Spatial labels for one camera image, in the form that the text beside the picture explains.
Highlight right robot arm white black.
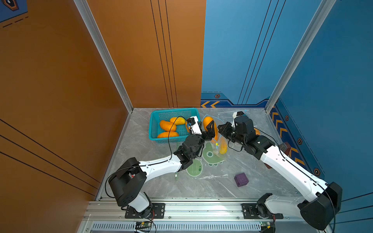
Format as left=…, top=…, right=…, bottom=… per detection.
left=217, top=112, right=342, bottom=231

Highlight orange mango front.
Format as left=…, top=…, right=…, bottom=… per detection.
left=157, top=131, right=179, bottom=138

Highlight dark red box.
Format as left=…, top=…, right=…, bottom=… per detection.
left=260, top=141, right=290, bottom=171

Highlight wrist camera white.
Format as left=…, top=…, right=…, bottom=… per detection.
left=232, top=111, right=246, bottom=128
left=186, top=116, right=202, bottom=135

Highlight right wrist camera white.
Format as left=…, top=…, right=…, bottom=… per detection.
left=232, top=111, right=246, bottom=128

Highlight clear bags stack green print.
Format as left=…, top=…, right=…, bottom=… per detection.
left=174, top=142, right=229, bottom=182

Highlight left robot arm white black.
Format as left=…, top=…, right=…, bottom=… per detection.
left=108, top=121, right=215, bottom=217

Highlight purple cube box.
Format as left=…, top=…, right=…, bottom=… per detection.
left=234, top=173, right=249, bottom=187

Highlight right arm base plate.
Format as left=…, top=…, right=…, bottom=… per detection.
left=241, top=203, right=284, bottom=219

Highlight clear zip-top bag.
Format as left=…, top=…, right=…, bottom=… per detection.
left=217, top=108, right=275, bottom=137
left=202, top=115, right=226, bottom=159

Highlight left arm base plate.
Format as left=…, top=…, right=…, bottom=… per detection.
left=125, top=203, right=166, bottom=219

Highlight large orange mango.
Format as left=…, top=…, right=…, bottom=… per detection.
left=254, top=128, right=260, bottom=136

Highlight yellow mango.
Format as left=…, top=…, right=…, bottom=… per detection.
left=219, top=136, right=228, bottom=155

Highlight aluminium rail front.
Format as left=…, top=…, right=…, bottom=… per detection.
left=83, top=200, right=327, bottom=223

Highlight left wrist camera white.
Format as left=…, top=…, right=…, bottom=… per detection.
left=186, top=116, right=202, bottom=135

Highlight teal plastic basket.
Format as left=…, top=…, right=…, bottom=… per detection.
left=149, top=108, right=201, bottom=143

